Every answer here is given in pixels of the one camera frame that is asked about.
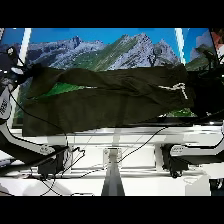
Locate dark green pants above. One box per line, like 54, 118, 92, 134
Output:
21, 63, 198, 137

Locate black cable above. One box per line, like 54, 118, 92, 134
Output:
117, 126, 170, 164
7, 89, 70, 148

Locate silver frame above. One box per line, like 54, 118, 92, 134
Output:
0, 125, 224, 197

